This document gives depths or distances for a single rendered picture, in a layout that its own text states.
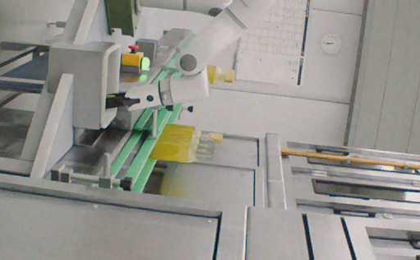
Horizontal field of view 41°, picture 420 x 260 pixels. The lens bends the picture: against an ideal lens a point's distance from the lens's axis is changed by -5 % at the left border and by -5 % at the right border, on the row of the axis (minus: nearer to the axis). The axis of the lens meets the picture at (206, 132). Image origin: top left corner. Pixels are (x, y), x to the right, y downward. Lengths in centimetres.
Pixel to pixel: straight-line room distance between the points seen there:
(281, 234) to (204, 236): 12
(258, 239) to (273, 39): 696
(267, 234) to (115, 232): 23
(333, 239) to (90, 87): 94
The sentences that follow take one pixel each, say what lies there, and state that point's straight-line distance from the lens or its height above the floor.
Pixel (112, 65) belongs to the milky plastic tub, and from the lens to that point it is 178.
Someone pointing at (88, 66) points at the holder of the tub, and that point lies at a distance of 163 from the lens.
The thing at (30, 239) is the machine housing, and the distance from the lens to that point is 86.
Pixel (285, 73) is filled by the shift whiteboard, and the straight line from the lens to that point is 786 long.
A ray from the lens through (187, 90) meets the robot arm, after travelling 164.
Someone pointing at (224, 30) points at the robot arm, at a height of 115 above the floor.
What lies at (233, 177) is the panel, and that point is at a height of 122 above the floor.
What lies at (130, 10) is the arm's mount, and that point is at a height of 83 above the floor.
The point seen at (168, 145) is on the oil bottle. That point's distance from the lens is 187.
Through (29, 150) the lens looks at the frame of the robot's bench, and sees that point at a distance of 159.
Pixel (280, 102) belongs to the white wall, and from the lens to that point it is 796.
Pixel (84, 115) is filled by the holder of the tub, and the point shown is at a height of 78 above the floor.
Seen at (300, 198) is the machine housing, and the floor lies 145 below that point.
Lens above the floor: 121
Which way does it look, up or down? 3 degrees down
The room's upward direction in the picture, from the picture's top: 96 degrees clockwise
